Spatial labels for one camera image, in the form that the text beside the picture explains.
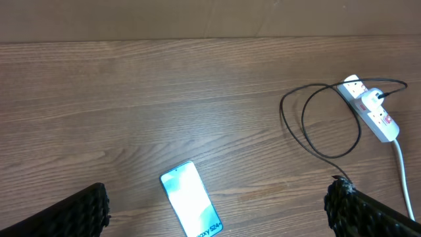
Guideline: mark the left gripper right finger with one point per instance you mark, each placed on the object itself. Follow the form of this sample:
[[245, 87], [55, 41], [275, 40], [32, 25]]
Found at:
[[352, 213]]

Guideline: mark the white charger plug adapter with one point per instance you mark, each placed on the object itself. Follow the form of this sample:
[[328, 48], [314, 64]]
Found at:
[[372, 99]]

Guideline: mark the white power strip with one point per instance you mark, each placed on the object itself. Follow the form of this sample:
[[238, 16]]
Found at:
[[379, 121]]

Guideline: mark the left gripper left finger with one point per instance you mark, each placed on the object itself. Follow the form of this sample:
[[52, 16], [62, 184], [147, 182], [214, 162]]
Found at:
[[84, 214]]

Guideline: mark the Galaxy smartphone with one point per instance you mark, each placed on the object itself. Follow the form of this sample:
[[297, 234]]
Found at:
[[190, 201]]

